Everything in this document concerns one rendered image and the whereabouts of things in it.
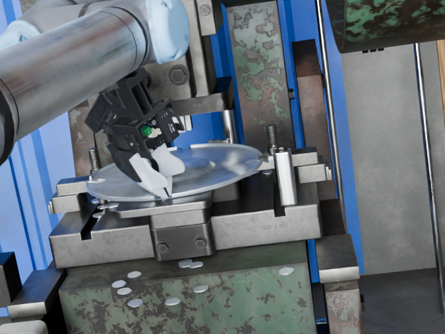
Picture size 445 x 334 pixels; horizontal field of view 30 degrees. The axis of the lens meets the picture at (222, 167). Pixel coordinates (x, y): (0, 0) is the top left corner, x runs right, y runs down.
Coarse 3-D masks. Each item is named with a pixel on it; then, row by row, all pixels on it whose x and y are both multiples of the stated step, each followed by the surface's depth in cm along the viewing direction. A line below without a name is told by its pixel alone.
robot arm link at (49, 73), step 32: (128, 0) 91; (160, 0) 89; (64, 32) 78; (96, 32) 81; (128, 32) 85; (160, 32) 89; (0, 64) 68; (32, 64) 71; (64, 64) 74; (96, 64) 78; (128, 64) 85; (0, 96) 64; (32, 96) 69; (64, 96) 74; (0, 128) 63; (32, 128) 71; (0, 160) 65
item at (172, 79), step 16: (192, 0) 131; (192, 16) 132; (192, 32) 133; (192, 48) 134; (208, 48) 138; (160, 64) 132; (176, 64) 131; (192, 64) 134; (208, 64) 135; (144, 80) 131; (160, 80) 132; (176, 80) 131; (192, 80) 132; (208, 80) 135; (160, 96) 133; (176, 96) 133; (192, 96) 133
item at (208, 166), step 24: (192, 144) 148; (216, 144) 147; (240, 144) 143; (192, 168) 133; (216, 168) 133; (240, 168) 131; (96, 192) 130; (120, 192) 128; (144, 192) 126; (192, 192) 121
